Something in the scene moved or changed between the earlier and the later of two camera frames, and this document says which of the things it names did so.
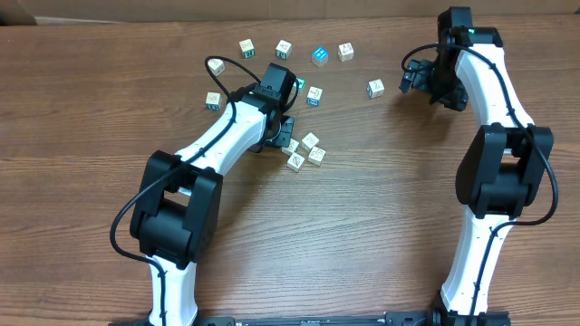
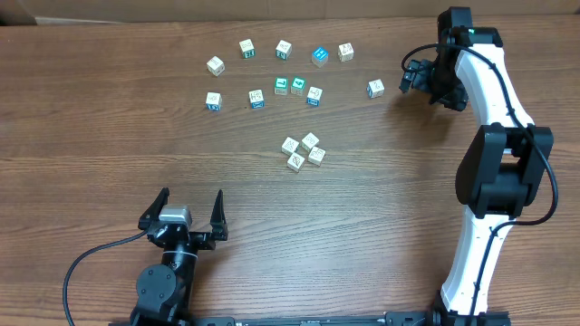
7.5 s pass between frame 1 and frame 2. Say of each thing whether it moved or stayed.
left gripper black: moved
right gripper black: stayed
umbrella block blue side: stayed
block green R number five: stayed
